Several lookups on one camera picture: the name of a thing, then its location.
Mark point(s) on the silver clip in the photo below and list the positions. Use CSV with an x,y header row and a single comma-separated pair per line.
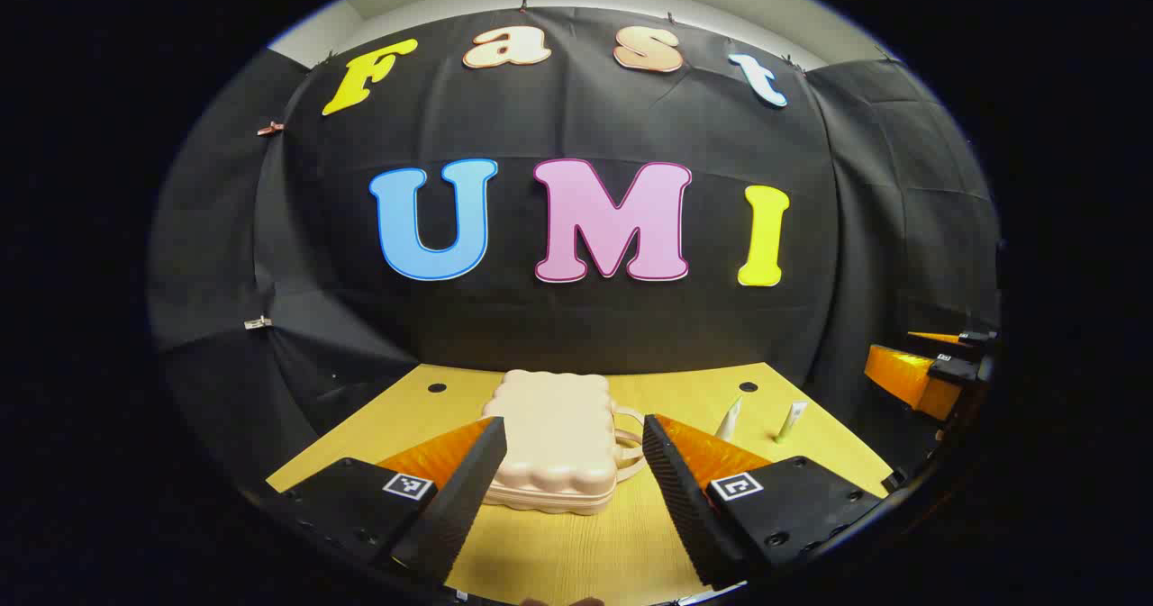
x,y
258,322

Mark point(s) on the copper clip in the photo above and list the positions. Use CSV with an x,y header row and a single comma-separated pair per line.
x,y
268,128

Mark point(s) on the white tube with green label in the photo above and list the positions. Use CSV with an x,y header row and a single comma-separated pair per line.
x,y
728,421

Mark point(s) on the pink suitcase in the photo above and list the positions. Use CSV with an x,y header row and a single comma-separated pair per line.
x,y
558,435

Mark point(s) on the white tube with green cap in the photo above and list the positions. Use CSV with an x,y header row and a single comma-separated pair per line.
x,y
792,421

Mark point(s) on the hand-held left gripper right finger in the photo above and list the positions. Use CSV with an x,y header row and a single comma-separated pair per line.
x,y
680,507

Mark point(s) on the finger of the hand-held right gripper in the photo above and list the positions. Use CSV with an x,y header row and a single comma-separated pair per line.
x,y
977,339
953,369

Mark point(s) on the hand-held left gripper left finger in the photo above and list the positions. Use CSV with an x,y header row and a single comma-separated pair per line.
x,y
464,507

